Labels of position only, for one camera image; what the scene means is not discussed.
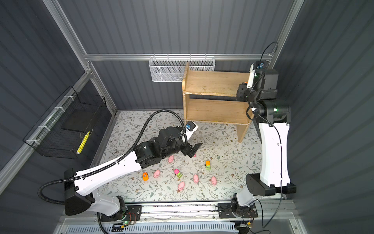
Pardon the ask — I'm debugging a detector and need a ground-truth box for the orange green mixer toy truck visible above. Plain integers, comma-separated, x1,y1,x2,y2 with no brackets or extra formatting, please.
205,160,211,170

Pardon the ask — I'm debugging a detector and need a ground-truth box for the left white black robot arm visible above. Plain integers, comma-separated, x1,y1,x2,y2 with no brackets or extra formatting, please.
64,121,201,219

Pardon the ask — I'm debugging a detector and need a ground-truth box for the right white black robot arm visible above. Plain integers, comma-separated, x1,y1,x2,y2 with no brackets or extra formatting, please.
231,68,297,217

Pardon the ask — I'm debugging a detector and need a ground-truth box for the wooden two-tier shelf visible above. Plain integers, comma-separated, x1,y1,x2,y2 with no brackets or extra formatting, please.
182,63,253,143

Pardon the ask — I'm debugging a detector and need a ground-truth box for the pink toy pig upper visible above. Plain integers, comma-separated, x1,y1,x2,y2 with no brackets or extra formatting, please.
168,155,174,163

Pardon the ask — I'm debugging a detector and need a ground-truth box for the pink toy pig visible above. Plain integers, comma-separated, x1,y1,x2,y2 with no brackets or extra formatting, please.
177,181,186,192
210,176,217,186
168,155,174,163
193,174,199,184
153,170,161,178

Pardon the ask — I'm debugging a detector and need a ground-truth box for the pink green toy truck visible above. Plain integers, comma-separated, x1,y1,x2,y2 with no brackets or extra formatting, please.
174,169,183,178

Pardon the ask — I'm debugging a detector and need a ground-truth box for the pink toy pig middle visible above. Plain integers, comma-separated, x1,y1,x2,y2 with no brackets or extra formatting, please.
193,174,199,184

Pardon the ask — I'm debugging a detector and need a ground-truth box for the pink toy pig right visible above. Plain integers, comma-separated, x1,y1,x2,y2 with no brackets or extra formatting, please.
210,176,217,186

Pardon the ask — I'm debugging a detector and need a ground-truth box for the pink toy pig bottom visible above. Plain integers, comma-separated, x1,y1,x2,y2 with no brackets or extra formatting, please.
177,181,186,192

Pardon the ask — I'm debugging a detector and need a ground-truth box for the pink toy pig left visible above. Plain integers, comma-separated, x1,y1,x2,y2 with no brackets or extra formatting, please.
153,170,161,178

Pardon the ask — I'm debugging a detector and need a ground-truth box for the orange toy car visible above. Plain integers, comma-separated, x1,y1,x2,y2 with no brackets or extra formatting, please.
142,173,149,181

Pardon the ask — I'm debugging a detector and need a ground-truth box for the yellow green marker pen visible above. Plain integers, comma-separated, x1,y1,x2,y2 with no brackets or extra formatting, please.
76,131,90,155

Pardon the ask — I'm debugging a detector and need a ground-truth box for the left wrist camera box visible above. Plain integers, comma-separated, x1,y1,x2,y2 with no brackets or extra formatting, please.
186,121,198,140

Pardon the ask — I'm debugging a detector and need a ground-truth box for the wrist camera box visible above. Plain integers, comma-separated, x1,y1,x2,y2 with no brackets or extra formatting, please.
186,121,198,140
246,61,267,88

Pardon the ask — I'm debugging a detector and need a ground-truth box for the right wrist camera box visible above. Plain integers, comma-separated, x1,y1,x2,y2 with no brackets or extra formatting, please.
246,61,267,88

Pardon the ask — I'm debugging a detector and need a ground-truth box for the white wire mesh basket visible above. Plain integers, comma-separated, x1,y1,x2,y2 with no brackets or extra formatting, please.
149,58,216,82

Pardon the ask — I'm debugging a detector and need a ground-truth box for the white perforated cable tray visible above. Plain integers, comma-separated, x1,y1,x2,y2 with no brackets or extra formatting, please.
64,221,240,234

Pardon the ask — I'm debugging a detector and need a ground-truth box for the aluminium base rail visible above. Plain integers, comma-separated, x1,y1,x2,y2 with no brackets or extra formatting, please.
58,200,296,223

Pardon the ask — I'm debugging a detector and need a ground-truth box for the black wire mesh basket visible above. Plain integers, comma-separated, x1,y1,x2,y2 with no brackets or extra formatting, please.
23,87,107,159

